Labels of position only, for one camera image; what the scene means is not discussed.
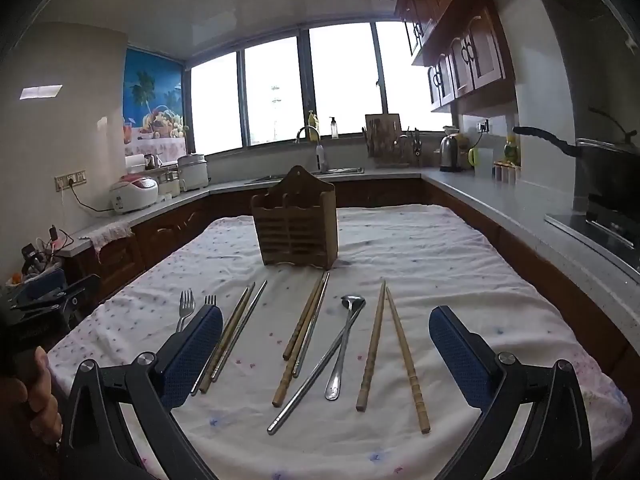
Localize wooden upper cabinets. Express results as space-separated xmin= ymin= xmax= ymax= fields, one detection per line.
xmin=395 ymin=0 xmax=518 ymax=113

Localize pink and white rice cooker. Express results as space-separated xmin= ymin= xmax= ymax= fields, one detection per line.
xmin=109 ymin=174 xmax=160 ymax=216

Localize wooden cutting board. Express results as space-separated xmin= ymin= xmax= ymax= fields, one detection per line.
xmin=364 ymin=113 xmax=402 ymax=158

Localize black wok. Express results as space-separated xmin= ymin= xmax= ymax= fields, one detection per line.
xmin=512 ymin=107 xmax=640 ymax=211

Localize metal spoon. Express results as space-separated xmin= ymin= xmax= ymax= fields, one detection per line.
xmin=324 ymin=295 xmax=367 ymax=402

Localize wooden base cabinets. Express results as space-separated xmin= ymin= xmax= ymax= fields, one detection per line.
xmin=65 ymin=177 xmax=631 ymax=376

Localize wooden utensil holder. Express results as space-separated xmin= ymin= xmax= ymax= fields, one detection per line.
xmin=250 ymin=165 xmax=338 ymax=268

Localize steel electric kettle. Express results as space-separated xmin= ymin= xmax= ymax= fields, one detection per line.
xmin=439 ymin=132 xmax=463 ymax=173

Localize steel sink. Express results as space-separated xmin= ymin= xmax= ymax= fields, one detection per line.
xmin=245 ymin=166 xmax=366 ymax=185

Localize black stove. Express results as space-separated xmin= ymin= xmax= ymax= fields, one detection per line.
xmin=544 ymin=195 xmax=640 ymax=273

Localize tropical fruit wall poster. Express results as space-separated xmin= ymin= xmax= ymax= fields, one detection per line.
xmin=122 ymin=47 xmax=193 ymax=158

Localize person's left hand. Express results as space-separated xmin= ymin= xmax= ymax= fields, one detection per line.
xmin=0 ymin=347 xmax=63 ymax=448

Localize spice jar rack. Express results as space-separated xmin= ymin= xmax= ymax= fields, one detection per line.
xmin=492 ymin=160 xmax=521 ymax=183

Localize chrome faucet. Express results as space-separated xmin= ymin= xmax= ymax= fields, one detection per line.
xmin=296 ymin=126 xmax=323 ymax=173

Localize kitchen window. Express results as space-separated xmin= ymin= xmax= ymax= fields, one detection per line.
xmin=182 ymin=19 xmax=453 ymax=157

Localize lace cloth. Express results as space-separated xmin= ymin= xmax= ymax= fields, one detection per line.
xmin=77 ymin=217 xmax=133 ymax=251

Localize wall outlet strip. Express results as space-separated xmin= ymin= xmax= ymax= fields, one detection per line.
xmin=55 ymin=171 xmax=90 ymax=192

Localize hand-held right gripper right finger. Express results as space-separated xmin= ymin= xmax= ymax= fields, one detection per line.
xmin=428 ymin=305 xmax=593 ymax=480

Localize grey kitchen countertop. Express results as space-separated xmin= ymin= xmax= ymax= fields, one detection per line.
xmin=65 ymin=167 xmax=640 ymax=341

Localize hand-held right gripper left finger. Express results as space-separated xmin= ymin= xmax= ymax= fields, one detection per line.
xmin=59 ymin=304 xmax=224 ymax=480

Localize white electric pot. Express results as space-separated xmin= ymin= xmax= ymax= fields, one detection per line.
xmin=177 ymin=152 xmax=211 ymax=192

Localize white floral tablecloth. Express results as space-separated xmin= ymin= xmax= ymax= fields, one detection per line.
xmin=47 ymin=204 xmax=633 ymax=480

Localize pile of chargers and cables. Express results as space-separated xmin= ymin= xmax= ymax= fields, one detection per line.
xmin=20 ymin=225 xmax=68 ymax=281

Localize white plastic container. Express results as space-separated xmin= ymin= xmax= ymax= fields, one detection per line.
xmin=157 ymin=170 xmax=181 ymax=198

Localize wooden chopstick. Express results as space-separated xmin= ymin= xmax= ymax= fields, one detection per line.
xmin=191 ymin=285 xmax=257 ymax=395
xmin=282 ymin=273 xmax=326 ymax=361
xmin=385 ymin=286 xmax=432 ymax=435
xmin=356 ymin=280 xmax=387 ymax=412
xmin=271 ymin=275 xmax=327 ymax=408

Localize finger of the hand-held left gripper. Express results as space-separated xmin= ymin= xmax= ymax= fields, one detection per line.
xmin=10 ymin=274 xmax=101 ymax=331

